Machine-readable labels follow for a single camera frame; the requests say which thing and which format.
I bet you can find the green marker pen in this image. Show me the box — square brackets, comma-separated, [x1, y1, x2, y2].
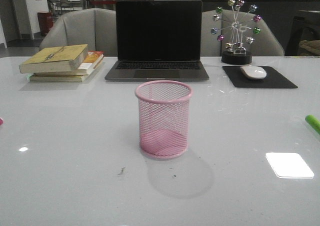
[305, 114, 320, 134]

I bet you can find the grey armchair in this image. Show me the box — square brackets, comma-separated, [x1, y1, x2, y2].
[39, 8, 118, 57]
[200, 9, 284, 57]

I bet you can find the pale bottom book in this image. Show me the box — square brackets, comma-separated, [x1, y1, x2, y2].
[28, 60, 103, 82]

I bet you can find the grey left armchair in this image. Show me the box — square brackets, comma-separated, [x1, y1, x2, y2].
[39, 8, 118, 57]

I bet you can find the ferris wheel desk ornament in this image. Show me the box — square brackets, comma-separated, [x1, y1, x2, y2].
[210, 0, 262, 65]

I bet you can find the black mouse pad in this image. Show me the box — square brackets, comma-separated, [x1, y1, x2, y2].
[222, 66, 298, 89]

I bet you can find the orange middle book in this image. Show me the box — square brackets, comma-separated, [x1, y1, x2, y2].
[34, 50, 104, 77]

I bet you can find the red trash bin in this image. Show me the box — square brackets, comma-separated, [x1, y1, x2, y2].
[37, 11, 53, 36]

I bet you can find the yellow top book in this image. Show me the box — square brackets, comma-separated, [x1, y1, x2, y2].
[19, 44, 88, 74]

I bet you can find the grey open laptop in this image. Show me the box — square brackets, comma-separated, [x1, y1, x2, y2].
[105, 0, 209, 82]

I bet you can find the grey right armchair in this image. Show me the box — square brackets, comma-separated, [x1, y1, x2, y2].
[200, 9, 284, 57]

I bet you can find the pink mesh pen holder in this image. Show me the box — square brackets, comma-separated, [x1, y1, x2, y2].
[135, 80, 193, 159]

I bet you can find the dark chair far right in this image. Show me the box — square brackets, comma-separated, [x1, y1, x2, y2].
[285, 10, 320, 56]

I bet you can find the white computer mouse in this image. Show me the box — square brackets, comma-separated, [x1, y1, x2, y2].
[240, 65, 267, 80]

